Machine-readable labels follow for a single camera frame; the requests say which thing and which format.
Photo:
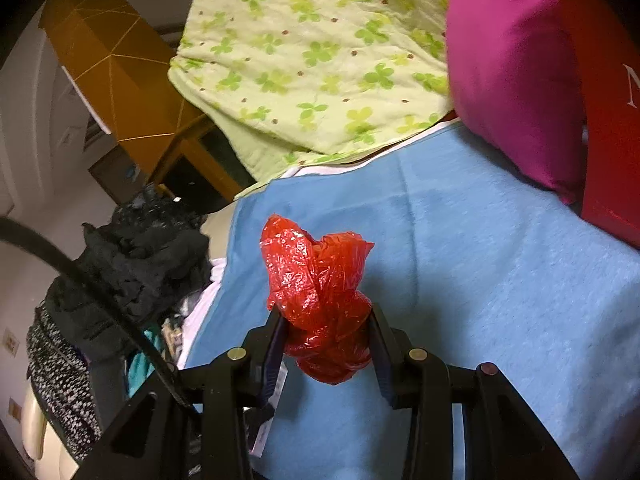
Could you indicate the green clover print blanket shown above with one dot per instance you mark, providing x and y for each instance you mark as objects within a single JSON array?
[{"x": 310, "y": 55}]

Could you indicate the blue towel blanket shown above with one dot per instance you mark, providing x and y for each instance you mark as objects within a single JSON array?
[{"x": 475, "y": 285}]

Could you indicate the orange wooden wardrobe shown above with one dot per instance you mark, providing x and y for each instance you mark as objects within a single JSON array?
[{"x": 110, "y": 60}]

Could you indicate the teal cloth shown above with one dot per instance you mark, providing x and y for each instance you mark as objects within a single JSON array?
[{"x": 141, "y": 367}]

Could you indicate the red knotted plastic bag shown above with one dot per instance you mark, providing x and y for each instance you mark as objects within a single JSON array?
[{"x": 320, "y": 290}]

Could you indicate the pile of dark clothes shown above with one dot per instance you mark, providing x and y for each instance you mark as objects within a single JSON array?
[{"x": 85, "y": 280}]

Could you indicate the red paper bag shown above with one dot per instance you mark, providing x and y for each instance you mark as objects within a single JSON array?
[{"x": 610, "y": 90}]

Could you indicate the pink pillow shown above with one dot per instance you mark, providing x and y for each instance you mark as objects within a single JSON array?
[{"x": 510, "y": 60}]

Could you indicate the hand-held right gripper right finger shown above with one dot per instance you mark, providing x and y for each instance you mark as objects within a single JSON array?
[{"x": 381, "y": 355}]

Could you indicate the white cloth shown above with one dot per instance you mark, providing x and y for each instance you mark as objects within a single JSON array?
[{"x": 202, "y": 305}]

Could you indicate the wall socket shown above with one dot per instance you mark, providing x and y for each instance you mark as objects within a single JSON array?
[{"x": 15, "y": 412}]

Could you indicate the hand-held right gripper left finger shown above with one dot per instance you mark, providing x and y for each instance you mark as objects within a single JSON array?
[{"x": 275, "y": 347}]

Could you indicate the black white speckled garment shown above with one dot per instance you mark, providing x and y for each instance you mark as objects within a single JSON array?
[{"x": 65, "y": 385}]

